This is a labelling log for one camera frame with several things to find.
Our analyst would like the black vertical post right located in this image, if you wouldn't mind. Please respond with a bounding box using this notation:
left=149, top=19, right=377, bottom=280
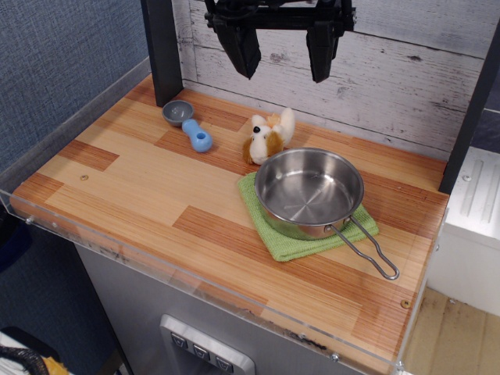
left=438, top=24, right=499, bottom=195

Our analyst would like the blue and grey scoop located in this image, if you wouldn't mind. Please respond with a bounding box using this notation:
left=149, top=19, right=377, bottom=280
left=162, top=100, right=213, bottom=153

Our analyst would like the grey cabinet with button panel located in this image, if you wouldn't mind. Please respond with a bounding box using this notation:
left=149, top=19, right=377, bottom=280
left=77, top=246, right=366, bottom=374

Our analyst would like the black vertical post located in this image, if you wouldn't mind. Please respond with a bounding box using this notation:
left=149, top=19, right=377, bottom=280
left=438, top=24, right=499, bottom=195
left=141, top=0, right=184, bottom=107

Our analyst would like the black vertical post left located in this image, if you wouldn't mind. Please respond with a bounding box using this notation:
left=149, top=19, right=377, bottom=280
left=141, top=0, right=184, bottom=107

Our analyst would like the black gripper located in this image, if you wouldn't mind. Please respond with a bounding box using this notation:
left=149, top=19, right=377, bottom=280
left=205, top=1, right=356, bottom=83

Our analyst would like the green cloth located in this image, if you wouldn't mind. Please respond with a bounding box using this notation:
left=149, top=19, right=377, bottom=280
left=237, top=172, right=379, bottom=262

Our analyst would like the brown and white plush dog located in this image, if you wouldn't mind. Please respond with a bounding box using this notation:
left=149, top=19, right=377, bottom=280
left=242, top=108, right=295, bottom=165

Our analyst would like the white ridged box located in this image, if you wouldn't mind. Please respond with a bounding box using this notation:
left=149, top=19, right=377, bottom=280
left=427, top=147, right=499, bottom=316

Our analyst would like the stainless steel pot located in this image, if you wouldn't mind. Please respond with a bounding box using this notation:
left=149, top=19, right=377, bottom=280
left=254, top=148, right=400, bottom=280

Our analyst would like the clear acrylic guard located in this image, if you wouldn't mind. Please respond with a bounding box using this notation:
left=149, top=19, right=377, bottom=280
left=1, top=60, right=448, bottom=374

